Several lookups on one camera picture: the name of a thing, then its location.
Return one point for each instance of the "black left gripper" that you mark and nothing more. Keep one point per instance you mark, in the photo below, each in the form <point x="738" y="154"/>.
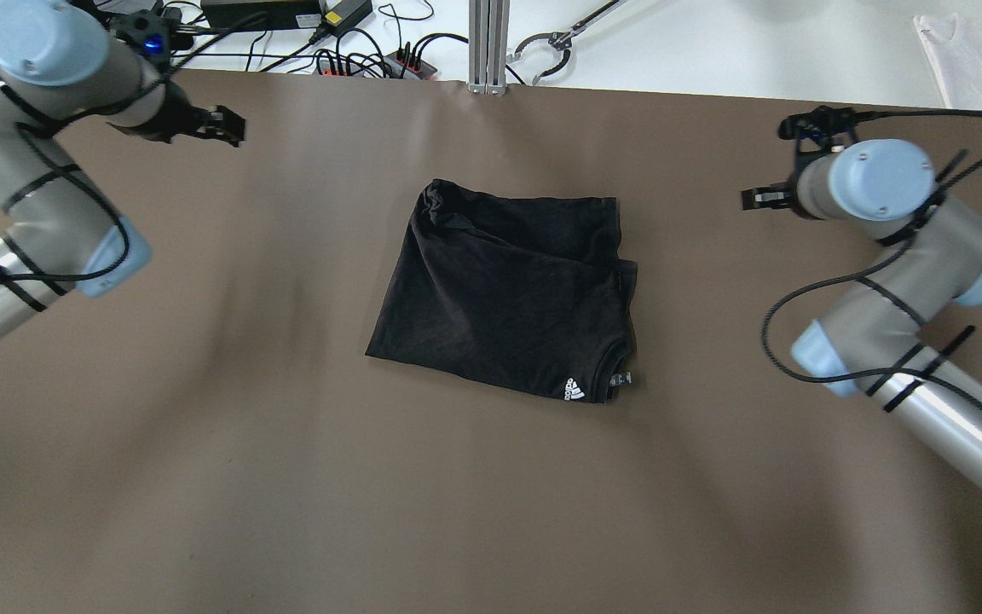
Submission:
<point x="162" y="124"/>

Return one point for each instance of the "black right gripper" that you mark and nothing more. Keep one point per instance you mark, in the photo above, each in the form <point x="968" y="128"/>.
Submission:
<point x="765" y="198"/>

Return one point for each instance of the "black printed t-shirt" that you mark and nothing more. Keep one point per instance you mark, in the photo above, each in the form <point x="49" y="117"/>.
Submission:
<point x="527" y="294"/>

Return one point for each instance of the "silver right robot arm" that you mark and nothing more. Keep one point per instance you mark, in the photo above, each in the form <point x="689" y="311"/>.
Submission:
<point x="868" y="342"/>

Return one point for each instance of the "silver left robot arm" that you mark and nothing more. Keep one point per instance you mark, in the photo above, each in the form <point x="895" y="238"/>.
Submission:
<point x="58" y="65"/>

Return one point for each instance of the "red grey power strip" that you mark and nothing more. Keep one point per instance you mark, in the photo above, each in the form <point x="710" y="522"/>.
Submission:
<point x="389" y="67"/>

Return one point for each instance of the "metal grabber tool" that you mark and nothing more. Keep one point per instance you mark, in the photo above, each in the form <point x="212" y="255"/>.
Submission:
<point x="560" y="42"/>

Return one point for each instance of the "aluminium frame post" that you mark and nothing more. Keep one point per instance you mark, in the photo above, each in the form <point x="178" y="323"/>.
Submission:
<point x="487" y="47"/>

